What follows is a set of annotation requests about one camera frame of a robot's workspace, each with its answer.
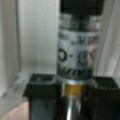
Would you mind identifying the orange-tipped gripper left finger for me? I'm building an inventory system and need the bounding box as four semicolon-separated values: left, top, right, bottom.
24;74;60;120

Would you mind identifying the orange-tipped gripper right finger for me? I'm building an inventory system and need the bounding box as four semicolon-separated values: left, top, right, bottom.
87;76;120;120

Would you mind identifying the black marker pen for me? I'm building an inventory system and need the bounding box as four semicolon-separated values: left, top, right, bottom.
57;0;105;120

